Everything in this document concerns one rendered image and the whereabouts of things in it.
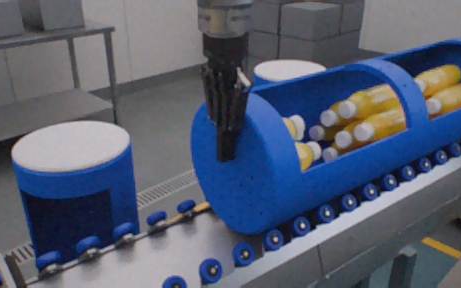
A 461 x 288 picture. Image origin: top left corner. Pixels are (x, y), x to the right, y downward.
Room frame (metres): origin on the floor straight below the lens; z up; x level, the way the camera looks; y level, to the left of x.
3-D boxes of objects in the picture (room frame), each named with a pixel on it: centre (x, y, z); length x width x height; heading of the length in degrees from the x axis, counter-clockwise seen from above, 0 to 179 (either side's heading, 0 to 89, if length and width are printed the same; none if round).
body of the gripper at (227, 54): (0.74, 0.00, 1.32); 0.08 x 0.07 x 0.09; 37
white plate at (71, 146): (1.01, 0.39, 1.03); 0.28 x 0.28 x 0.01
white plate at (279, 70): (1.67, -0.25, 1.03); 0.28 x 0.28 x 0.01
